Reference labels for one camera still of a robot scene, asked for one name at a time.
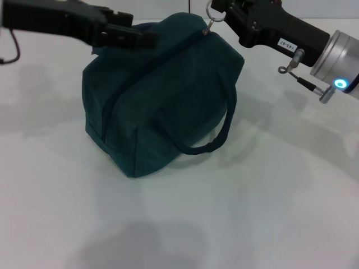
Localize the right gripper cable with connector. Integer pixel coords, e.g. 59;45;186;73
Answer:
278;48;338;104

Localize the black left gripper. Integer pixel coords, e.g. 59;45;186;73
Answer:
1;0;158;52

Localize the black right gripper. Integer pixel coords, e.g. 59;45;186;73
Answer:
210;0;331;68

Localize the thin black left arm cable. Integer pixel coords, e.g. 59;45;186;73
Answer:
0;29;21;67

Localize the dark teal insulated lunch bag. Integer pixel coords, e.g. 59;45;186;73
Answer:
81;2;245;179

